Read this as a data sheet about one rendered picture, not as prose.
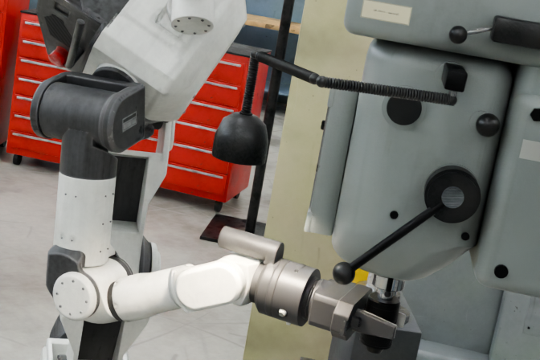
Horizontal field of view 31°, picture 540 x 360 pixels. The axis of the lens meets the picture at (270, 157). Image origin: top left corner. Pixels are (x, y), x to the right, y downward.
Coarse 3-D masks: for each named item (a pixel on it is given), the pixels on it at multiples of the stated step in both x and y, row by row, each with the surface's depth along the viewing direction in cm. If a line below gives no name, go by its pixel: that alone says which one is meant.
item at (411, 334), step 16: (400, 304) 188; (352, 336) 177; (400, 336) 175; (416, 336) 176; (336, 352) 191; (352, 352) 176; (368, 352) 176; (384, 352) 176; (400, 352) 176; (416, 352) 176
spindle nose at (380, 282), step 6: (372, 276) 139; (378, 276) 137; (372, 282) 139; (378, 282) 137; (384, 282) 137; (396, 282) 137; (402, 282) 138; (384, 288) 137; (396, 288) 137; (402, 288) 138
